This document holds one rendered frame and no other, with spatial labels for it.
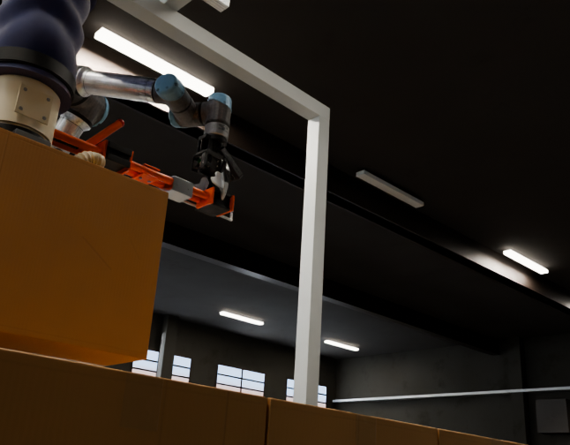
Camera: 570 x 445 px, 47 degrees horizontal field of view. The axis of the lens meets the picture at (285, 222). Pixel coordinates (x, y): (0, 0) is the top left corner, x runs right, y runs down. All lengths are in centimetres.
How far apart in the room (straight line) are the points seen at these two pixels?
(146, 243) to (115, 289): 14
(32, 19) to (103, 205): 49
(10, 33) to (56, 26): 11
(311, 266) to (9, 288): 344
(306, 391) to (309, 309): 55
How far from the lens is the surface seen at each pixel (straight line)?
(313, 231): 471
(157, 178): 181
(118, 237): 149
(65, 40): 173
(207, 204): 190
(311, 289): 457
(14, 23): 172
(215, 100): 206
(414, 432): 113
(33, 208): 142
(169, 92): 196
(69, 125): 226
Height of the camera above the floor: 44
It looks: 22 degrees up
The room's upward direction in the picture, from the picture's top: 4 degrees clockwise
